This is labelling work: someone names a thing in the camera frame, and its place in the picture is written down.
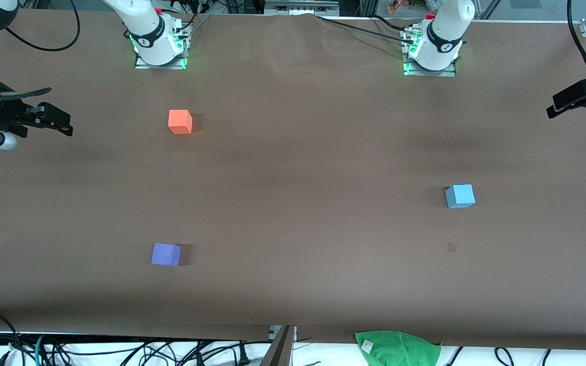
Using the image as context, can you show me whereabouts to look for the blue block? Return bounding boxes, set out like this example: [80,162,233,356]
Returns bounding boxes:
[445,184,476,209]

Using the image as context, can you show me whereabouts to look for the black base power cable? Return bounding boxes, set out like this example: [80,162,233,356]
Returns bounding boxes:
[315,14,416,41]
[179,10,212,39]
[368,14,413,30]

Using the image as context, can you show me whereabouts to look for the orange block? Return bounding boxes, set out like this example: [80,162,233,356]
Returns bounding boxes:
[168,109,193,135]

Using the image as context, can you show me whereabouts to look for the grey power strip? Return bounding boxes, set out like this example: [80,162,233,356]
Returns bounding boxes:
[265,0,339,16]

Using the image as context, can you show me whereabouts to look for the purple block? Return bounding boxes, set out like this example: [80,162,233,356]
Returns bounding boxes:
[151,243,182,267]

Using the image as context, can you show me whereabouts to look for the grey metal post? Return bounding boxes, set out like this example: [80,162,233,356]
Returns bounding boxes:
[260,325,298,366]

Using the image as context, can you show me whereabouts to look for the green cloth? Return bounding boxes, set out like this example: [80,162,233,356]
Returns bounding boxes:
[354,331,442,366]

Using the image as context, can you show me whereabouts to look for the orange background objects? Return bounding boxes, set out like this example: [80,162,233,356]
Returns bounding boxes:
[388,0,426,14]

